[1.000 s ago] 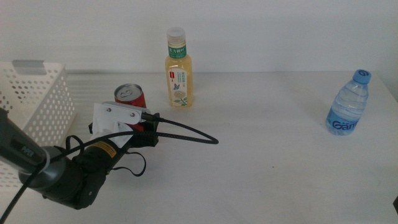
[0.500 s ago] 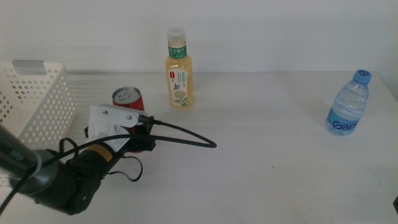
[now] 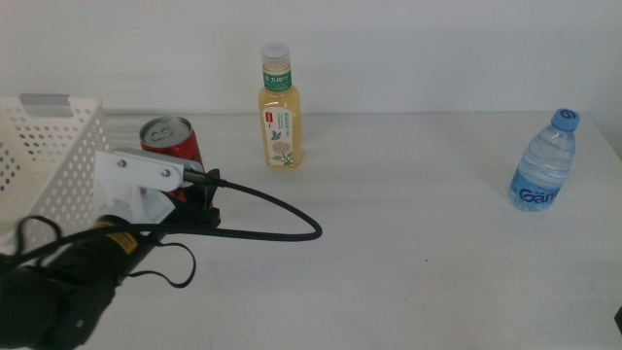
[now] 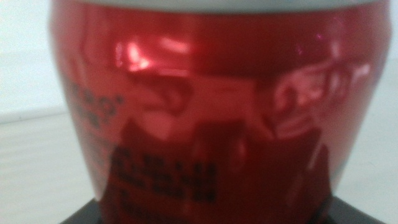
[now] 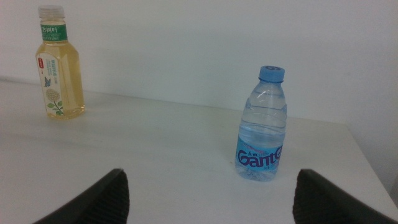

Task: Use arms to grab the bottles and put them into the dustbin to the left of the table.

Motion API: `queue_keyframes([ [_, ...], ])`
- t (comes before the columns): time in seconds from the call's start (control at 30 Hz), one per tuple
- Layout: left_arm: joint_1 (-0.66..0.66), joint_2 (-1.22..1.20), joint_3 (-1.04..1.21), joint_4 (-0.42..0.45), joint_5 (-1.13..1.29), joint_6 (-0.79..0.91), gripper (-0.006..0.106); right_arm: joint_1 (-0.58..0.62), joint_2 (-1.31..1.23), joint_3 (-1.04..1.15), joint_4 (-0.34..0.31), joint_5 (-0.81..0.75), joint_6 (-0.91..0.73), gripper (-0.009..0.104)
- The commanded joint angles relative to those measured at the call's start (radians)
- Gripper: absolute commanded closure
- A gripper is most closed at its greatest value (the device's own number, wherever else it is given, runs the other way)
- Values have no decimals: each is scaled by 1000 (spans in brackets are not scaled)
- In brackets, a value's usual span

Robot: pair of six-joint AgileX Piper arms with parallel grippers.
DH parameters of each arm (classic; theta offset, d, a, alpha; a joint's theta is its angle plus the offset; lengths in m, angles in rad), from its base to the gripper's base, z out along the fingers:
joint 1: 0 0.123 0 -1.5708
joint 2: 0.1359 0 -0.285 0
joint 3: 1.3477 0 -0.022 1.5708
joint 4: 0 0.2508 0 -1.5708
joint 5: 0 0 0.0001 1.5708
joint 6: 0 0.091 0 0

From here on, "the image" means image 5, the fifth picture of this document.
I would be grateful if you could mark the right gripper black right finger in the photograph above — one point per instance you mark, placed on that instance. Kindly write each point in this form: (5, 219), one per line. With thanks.
(320, 202)

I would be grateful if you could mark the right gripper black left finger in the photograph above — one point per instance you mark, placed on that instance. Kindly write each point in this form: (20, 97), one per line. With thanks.
(105, 202)

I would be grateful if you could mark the clear water bottle blue cap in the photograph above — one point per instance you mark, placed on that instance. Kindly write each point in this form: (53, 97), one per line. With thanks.
(261, 124)

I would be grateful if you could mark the yellow tea bottle green label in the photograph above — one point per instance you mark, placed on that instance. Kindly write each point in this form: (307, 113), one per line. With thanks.
(68, 77)

